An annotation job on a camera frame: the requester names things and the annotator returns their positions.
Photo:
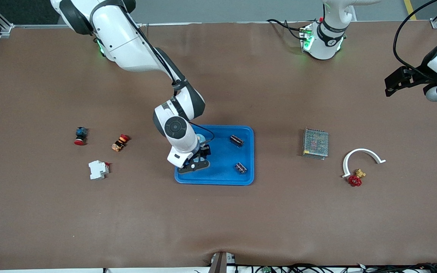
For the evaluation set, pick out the orange emergency stop button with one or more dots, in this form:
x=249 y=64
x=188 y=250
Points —
x=120 y=143

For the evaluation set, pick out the white curved pipe clamp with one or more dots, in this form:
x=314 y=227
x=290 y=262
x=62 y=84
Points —
x=362 y=150

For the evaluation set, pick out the blue plastic tray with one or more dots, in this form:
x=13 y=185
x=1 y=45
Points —
x=226 y=159

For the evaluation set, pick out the metal mesh power supply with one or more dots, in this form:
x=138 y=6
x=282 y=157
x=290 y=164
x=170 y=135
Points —
x=317 y=146

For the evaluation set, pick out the blue black red-capped push button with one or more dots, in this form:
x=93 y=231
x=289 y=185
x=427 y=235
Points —
x=80 y=133

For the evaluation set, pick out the black electrolytic capacitor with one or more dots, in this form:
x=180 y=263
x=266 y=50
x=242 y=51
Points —
x=241 y=168
x=236 y=140

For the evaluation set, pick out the light blue bell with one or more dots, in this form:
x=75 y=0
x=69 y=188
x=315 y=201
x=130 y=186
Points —
x=201 y=138

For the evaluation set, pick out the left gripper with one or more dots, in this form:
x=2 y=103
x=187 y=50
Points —
x=422 y=75

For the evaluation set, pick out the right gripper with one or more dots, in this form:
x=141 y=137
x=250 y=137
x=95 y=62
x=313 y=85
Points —
x=205 y=150

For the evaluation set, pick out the brass valve red handwheel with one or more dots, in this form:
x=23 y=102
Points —
x=355 y=181

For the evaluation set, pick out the white circuit breaker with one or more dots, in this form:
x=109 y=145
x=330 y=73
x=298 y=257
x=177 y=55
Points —
x=97 y=170

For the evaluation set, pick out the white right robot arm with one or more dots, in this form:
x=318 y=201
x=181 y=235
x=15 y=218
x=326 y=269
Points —
x=127 y=45

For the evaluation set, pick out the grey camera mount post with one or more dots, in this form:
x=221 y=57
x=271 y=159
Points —
x=220 y=263

